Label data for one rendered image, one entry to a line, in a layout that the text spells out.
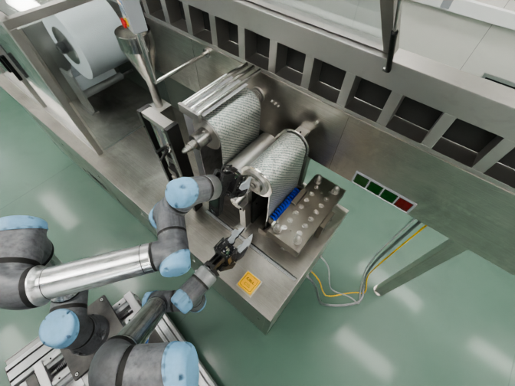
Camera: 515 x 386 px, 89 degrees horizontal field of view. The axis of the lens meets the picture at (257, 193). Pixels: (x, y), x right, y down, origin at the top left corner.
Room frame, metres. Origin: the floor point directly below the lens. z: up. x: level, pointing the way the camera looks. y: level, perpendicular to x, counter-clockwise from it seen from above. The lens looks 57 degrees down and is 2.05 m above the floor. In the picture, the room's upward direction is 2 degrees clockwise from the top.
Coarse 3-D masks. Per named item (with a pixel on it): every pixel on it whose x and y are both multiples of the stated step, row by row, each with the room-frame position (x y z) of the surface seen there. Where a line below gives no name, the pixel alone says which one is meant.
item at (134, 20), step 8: (120, 0) 0.91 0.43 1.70; (128, 0) 0.91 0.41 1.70; (136, 0) 0.92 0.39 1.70; (120, 8) 0.94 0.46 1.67; (128, 8) 0.90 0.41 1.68; (136, 8) 0.92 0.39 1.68; (128, 16) 0.90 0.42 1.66; (136, 16) 0.91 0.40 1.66; (128, 24) 0.91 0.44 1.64; (136, 24) 0.91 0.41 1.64; (144, 24) 0.92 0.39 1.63; (136, 32) 0.90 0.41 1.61
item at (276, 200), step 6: (300, 168) 0.73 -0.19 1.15; (294, 174) 0.69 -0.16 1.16; (288, 180) 0.65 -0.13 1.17; (294, 180) 0.70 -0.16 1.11; (282, 186) 0.62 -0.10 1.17; (288, 186) 0.66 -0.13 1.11; (294, 186) 0.71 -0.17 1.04; (276, 192) 0.58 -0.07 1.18; (282, 192) 0.62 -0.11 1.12; (288, 192) 0.67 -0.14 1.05; (276, 198) 0.59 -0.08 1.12; (282, 198) 0.63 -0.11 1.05; (270, 204) 0.55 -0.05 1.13; (276, 204) 0.59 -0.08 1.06; (270, 210) 0.56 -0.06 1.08; (276, 210) 0.60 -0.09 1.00
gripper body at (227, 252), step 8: (224, 240) 0.38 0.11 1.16; (216, 248) 0.35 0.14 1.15; (224, 248) 0.35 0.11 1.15; (232, 248) 0.35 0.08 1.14; (216, 256) 0.33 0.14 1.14; (224, 256) 0.32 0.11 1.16; (232, 256) 0.33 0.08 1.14; (208, 264) 0.29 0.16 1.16; (216, 264) 0.29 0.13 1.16; (216, 272) 0.27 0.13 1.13
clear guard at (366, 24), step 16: (272, 0) 0.97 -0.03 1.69; (288, 0) 0.89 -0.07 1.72; (304, 0) 0.83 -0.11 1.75; (320, 0) 0.78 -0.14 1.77; (336, 0) 0.73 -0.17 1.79; (352, 0) 0.69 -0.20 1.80; (368, 0) 0.65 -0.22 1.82; (304, 16) 0.92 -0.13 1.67; (320, 16) 0.85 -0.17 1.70; (336, 16) 0.79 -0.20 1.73; (352, 16) 0.74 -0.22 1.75; (368, 16) 0.70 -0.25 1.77; (352, 32) 0.81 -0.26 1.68; (368, 32) 0.76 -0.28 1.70
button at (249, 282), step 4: (248, 272) 0.34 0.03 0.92; (244, 276) 0.32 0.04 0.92; (248, 276) 0.32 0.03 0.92; (252, 276) 0.32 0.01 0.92; (240, 280) 0.30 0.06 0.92; (244, 280) 0.30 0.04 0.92; (248, 280) 0.30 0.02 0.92; (252, 280) 0.30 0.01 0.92; (256, 280) 0.30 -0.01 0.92; (240, 284) 0.28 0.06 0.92; (244, 284) 0.28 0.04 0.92; (248, 284) 0.28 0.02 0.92; (252, 284) 0.29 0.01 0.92; (256, 284) 0.29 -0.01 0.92; (244, 288) 0.27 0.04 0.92; (248, 288) 0.27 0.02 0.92; (252, 288) 0.27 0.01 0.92; (248, 292) 0.25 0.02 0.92; (252, 292) 0.26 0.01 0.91
